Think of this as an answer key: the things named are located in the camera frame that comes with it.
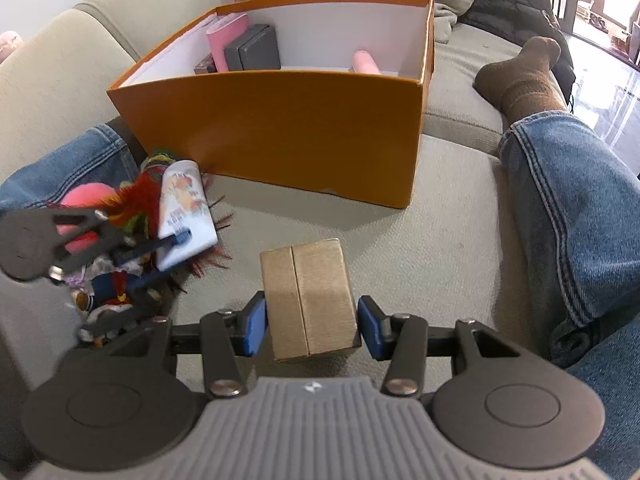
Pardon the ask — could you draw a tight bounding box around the beige box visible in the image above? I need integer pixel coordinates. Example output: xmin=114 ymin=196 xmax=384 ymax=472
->
xmin=260 ymin=238 xmax=363 ymax=363

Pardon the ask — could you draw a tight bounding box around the plush doll blue coat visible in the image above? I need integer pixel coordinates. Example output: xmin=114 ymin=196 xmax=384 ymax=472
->
xmin=72 ymin=265 xmax=151 ymax=321

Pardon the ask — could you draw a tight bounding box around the black jacket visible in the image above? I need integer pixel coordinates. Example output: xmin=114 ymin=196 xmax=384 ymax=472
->
xmin=457 ymin=0 xmax=576 ymax=106

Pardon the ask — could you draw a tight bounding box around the white floral tube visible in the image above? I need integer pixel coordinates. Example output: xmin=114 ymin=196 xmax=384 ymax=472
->
xmin=156 ymin=159 xmax=218 ymax=268

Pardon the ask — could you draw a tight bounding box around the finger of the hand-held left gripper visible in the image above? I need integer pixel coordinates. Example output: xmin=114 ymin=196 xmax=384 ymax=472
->
xmin=30 ymin=208 xmax=193 ymax=283
xmin=77 ymin=270 xmax=173 ymax=348

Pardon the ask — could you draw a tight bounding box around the orange cardboard box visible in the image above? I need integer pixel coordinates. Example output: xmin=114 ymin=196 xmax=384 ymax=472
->
xmin=106 ymin=0 xmax=435 ymax=210

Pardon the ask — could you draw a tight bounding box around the pink box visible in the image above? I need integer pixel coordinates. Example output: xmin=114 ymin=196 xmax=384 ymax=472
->
xmin=206 ymin=14 xmax=251 ymax=73

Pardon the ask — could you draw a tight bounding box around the person's right leg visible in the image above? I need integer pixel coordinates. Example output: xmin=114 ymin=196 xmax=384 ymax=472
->
xmin=497 ymin=110 xmax=640 ymax=476

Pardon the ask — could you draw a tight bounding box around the brown sock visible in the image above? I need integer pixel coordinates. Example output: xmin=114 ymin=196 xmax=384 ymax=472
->
xmin=106 ymin=116 xmax=148 ymax=161
xmin=474 ymin=36 xmax=568 ymax=123

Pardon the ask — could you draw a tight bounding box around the person's left leg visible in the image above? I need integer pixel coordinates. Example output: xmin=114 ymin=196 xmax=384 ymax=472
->
xmin=0 ymin=122 xmax=138 ymax=213

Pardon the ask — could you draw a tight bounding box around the red feather toy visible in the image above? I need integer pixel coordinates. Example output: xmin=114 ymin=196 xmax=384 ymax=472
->
xmin=45 ymin=149 xmax=236 ymax=293

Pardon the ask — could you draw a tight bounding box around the dark grey box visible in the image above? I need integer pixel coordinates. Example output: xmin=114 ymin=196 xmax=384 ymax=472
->
xmin=223 ymin=24 xmax=282 ymax=72

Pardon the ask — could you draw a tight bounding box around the person's leg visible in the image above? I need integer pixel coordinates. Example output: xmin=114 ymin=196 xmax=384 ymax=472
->
xmin=0 ymin=122 xmax=138 ymax=213
xmin=497 ymin=110 xmax=640 ymax=476

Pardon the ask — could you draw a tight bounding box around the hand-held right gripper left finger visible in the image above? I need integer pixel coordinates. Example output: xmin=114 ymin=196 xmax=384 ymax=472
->
xmin=102 ymin=291 xmax=269 ymax=401

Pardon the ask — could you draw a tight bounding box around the pink pompom ball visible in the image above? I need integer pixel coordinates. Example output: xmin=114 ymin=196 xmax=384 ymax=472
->
xmin=56 ymin=183 xmax=121 ymax=255

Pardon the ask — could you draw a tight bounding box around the pink plastic handle tool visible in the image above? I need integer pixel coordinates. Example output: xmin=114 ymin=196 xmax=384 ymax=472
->
xmin=351 ymin=50 xmax=385 ymax=77

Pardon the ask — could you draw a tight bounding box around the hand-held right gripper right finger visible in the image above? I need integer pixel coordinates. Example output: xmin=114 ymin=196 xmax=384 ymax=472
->
xmin=356 ymin=295 xmax=523 ymax=401

